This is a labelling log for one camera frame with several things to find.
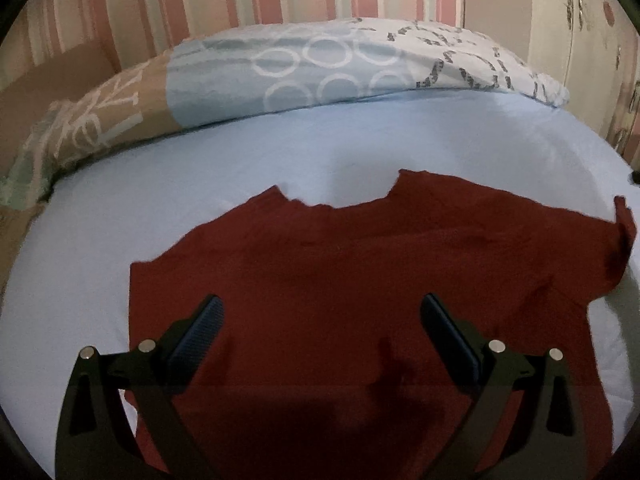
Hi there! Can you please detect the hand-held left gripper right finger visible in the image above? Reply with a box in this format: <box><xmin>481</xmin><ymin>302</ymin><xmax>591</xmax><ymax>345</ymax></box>
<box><xmin>419</xmin><ymin>292</ymin><xmax>587</xmax><ymax>480</ymax></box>

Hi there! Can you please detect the dark red shirt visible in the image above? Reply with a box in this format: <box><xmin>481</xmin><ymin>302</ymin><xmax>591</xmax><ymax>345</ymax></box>
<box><xmin>122</xmin><ymin>169</ymin><xmax>637</xmax><ymax>480</ymax></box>

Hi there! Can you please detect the light blue bed sheet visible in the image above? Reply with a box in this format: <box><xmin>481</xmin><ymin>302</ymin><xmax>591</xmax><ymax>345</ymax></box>
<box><xmin>0</xmin><ymin>87</ymin><xmax>636</xmax><ymax>480</ymax></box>

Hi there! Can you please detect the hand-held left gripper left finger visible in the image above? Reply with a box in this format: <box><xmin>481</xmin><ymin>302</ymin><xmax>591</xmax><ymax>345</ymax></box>
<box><xmin>54</xmin><ymin>294</ymin><xmax>226</xmax><ymax>480</ymax></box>

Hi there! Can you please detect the patterned blue and beige pillow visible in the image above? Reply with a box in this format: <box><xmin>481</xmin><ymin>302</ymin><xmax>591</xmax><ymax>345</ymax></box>
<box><xmin>0</xmin><ymin>17</ymin><xmax>571</xmax><ymax>206</ymax></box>

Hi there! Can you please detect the white flower-decorated wardrobe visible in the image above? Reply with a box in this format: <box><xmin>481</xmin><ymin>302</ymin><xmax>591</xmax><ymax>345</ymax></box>
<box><xmin>527</xmin><ymin>0</ymin><xmax>640</xmax><ymax>161</ymax></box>

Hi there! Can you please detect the pink padded headboard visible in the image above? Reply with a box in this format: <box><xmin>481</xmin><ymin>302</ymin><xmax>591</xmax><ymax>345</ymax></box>
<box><xmin>0</xmin><ymin>42</ymin><xmax>121</xmax><ymax>161</ymax></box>

